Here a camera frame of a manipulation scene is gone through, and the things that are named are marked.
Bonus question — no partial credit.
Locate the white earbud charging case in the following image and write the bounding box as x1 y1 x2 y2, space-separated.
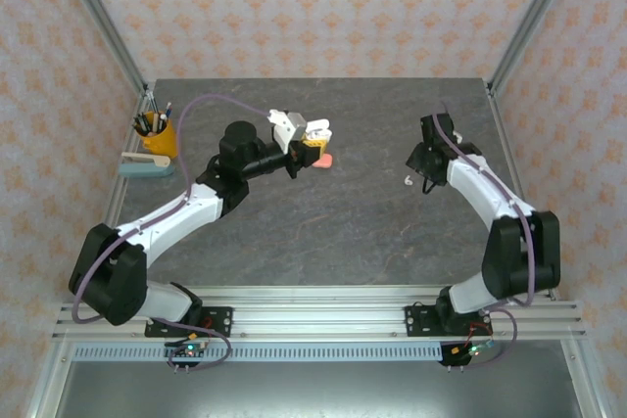
304 116 335 143

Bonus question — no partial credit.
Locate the yellow pen holder cup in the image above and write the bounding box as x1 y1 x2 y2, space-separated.
134 112 178 159

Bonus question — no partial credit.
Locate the teal beige stapler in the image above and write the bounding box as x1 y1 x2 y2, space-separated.
119 151 176 179

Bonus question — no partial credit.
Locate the small controller circuit board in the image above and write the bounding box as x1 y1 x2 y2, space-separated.
164 339 211 361
450 339 496 359

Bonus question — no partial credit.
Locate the grey metal panel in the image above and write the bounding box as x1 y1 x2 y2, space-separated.
53 361 584 418

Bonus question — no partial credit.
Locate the aluminium table side rail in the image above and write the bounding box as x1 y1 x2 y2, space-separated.
487 84 606 418
24 89 158 418

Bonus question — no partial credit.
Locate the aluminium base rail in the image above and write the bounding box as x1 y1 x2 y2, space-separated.
51 284 588 342

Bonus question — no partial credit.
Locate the aluminium frame post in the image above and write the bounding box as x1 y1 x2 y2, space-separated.
489 0 587 96
51 0 150 92

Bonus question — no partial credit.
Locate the white slotted cable duct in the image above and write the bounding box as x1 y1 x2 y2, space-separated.
72 343 445 363

